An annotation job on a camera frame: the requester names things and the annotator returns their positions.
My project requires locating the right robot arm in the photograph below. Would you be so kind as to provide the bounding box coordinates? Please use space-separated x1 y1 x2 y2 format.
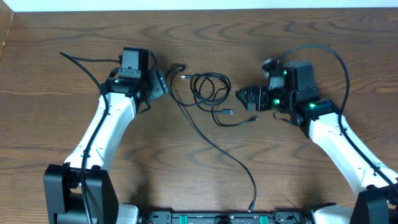
236 59 397 223

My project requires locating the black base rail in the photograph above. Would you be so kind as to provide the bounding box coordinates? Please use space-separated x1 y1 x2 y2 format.
137 209 313 224

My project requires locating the black USB cable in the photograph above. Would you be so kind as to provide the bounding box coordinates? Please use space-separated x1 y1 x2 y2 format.
180 72 259 128
164 63 258 213

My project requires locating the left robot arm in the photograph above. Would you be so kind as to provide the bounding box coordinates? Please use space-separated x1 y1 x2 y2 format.
44 47 169 223

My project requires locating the left camera black cable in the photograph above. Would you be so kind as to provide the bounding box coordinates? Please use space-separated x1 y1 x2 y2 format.
58 51 124 224

